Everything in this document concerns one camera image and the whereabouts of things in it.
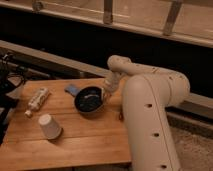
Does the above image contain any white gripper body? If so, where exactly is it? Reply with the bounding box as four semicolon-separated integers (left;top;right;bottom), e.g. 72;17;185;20
104;71;122;93

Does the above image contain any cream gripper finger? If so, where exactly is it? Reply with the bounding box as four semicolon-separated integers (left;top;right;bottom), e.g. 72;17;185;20
102;90;112;102

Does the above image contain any dark ceramic bowl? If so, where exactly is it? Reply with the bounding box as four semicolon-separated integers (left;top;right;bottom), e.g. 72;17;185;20
74;86;103;113

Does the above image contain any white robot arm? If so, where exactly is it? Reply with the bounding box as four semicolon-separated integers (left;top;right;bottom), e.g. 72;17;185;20
104;55;190;171

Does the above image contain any red snack bar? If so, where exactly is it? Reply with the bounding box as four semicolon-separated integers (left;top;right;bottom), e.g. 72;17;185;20
119;112;124;121

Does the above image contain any blue sponge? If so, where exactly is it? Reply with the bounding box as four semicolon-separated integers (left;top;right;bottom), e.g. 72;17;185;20
64;84;80;97

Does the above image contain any wooden cutting board table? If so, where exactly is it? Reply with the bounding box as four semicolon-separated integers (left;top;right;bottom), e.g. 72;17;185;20
0;78;130;171

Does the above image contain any white paper cup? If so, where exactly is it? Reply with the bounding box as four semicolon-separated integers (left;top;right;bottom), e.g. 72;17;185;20
38;114;62;140

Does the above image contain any white plastic bottle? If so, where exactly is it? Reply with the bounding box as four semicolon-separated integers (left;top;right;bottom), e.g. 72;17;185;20
25;87;50;117

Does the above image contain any black equipment on left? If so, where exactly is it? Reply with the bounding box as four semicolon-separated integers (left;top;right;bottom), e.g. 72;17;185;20
0;53;26;145

